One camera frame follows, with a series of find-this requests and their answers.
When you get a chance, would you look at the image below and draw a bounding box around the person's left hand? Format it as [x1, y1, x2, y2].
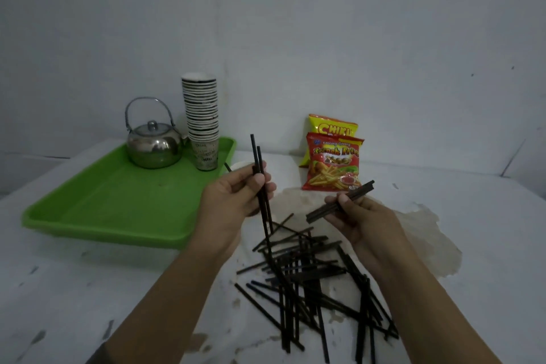
[199, 164, 277, 263]

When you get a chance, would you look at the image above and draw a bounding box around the person's right hand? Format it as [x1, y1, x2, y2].
[324, 193, 413, 276]

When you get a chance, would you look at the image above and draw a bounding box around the bundle of black straws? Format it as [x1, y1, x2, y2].
[305, 180, 375, 224]

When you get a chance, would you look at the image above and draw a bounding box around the long black drinking straw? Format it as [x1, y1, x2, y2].
[256, 146, 274, 229]
[250, 134, 271, 249]

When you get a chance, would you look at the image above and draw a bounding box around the person's left forearm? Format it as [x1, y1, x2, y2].
[104, 244, 240, 364]

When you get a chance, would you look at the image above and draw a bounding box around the person's right forearm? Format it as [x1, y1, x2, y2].
[370, 249, 502, 364]

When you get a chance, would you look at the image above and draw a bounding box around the red snack packet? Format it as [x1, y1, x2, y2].
[301, 132, 365, 192]

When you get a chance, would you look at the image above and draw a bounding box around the yellow snack packet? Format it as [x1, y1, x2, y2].
[299, 114, 359, 168]

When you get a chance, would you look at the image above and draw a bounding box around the stack of paper cups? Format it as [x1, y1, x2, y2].
[181, 73, 220, 172]

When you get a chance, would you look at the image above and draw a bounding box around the pile of black straws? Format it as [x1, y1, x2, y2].
[235, 213, 400, 364]

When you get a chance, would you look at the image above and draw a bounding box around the steel kettle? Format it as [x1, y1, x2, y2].
[125, 97, 189, 170]

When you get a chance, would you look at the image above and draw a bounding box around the green plastic tray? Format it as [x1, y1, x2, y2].
[22, 136, 237, 250]

